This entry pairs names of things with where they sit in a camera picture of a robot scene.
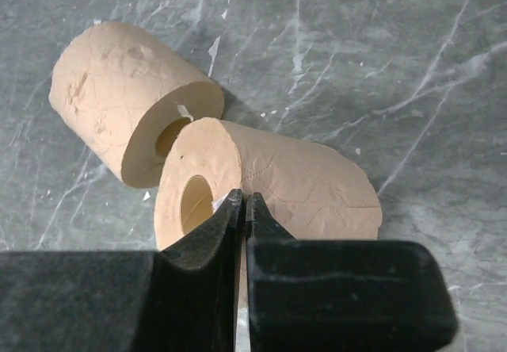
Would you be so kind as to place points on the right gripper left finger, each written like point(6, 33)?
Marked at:
point(183, 298)

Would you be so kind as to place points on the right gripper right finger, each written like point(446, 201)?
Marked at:
point(341, 295)

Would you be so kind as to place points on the tan paper roll back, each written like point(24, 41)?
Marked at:
point(309, 188)

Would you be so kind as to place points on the tan paper roll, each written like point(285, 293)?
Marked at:
point(309, 188)
point(127, 95)

